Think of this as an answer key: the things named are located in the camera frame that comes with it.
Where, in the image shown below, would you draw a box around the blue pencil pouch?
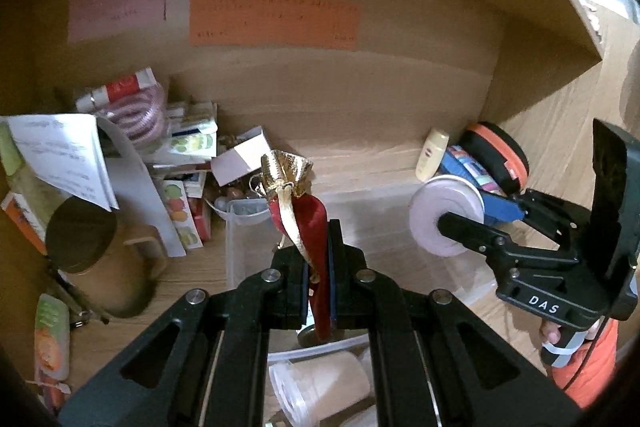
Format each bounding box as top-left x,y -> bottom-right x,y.
440,146 -> 522,226

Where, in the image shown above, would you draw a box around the pile of books and packets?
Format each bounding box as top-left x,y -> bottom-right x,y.
165,102 -> 219,162

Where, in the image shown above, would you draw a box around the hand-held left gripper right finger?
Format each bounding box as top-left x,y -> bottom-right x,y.
326,218 -> 588,427

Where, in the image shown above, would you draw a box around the red white tube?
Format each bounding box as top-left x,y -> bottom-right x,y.
75,67 -> 156,112

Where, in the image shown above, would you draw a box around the dark metal clip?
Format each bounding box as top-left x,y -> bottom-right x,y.
47,264 -> 111,325

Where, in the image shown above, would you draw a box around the pink coiled cord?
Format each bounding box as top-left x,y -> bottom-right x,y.
107,88 -> 168,142

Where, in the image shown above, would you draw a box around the white folded paper sheet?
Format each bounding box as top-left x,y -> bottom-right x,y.
7,113 -> 120,212

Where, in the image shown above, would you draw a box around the orange box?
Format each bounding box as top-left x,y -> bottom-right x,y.
0,191 -> 48,255

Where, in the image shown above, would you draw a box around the pink round case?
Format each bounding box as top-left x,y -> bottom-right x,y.
408,175 -> 486,258

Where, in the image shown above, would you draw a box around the green orange tube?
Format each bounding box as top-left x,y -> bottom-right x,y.
34,293 -> 71,383

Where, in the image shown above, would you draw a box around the orange paper note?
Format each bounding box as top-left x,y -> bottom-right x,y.
189,0 -> 362,52

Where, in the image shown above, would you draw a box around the cream lotion bottle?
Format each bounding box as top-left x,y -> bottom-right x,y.
416,128 -> 451,182

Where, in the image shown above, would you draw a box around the person's right hand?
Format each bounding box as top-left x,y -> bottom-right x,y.
539,320 -> 564,349

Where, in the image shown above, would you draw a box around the pink white box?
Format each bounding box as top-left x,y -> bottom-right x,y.
211,127 -> 273,188

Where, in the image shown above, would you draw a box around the red velvet pouch gold top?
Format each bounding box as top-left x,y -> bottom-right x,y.
257,149 -> 331,340

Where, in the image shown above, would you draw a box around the pink paper note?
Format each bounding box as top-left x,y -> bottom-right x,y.
67,0 -> 168,45

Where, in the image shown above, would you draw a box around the clear plastic bin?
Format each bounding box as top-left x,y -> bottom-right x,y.
224,186 -> 501,427

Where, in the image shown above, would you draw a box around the clear cup beige contents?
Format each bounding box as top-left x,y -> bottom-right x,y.
268,349 -> 373,427

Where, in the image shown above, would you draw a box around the fruit sticker pack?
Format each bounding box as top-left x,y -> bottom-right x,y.
160,179 -> 213,250

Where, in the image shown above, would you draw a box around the white curved stand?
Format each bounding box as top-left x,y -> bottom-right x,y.
95,116 -> 187,258

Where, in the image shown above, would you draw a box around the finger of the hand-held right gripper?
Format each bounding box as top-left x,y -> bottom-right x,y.
437,210 -> 582,281
516,188 -> 592,254

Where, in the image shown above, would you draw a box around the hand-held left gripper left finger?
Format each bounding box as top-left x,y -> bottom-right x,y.
59,249 -> 313,427

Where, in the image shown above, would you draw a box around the brown mug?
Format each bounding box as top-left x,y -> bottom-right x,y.
46,194 -> 168,319

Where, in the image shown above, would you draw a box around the orange black round device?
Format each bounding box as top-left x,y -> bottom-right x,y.
460,122 -> 530,198

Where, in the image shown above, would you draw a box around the wooden desktop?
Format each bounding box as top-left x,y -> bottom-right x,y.
10,7 -> 640,427

